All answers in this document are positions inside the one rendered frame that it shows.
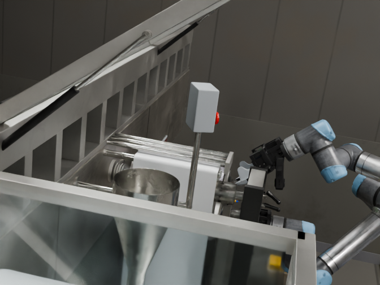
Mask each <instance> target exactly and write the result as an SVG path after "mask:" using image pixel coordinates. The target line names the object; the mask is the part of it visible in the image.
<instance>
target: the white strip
mask: <svg viewBox="0 0 380 285"><path fill-rule="evenodd" d="M102 155H103V156H108V157H113V158H119V159H125V160H128V161H133V168H148V169H156V170H160V171H164V172H167V173H169V174H171V175H173V176H174V177H176V178H177V179H178V181H179V182H180V191H179V199H178V201H181V202H186V198H187V190H188V182H189V173H190V169H191V163H188V162H183V161H177V160H173V159H167V158H161V157H156V156H150V155H146V154H140V153H136V154H130V153H125V152H119V151H115V150H109V149H104V150H103V153H102ZM221 176H222V171H220V170H219V168H215V167H209V166H204V165H197V173H196V181H195V189H194V194H193V201H192V209H191V210H197V211H202V212H206V213H212V208H213V201H214V194H215V186H216V182H217V178H221Z"/></svg>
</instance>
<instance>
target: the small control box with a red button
mask: <svg viewBox="0 0 380 285"><path fill-rule="evenodd" d="M218 97H219V90H218V89H217V88H215V87H214V86H213V85H212V84H210V83H195V82H191V85H190V90H189V99H188V107H187V116H186V121H185V122H186V124H187V125H188V126H189V128H190V129H191V130H192V131H193V132H205V133H213V132H214V125H215V124H218V122H219V114H218V112H217V105H218Z"/></svg>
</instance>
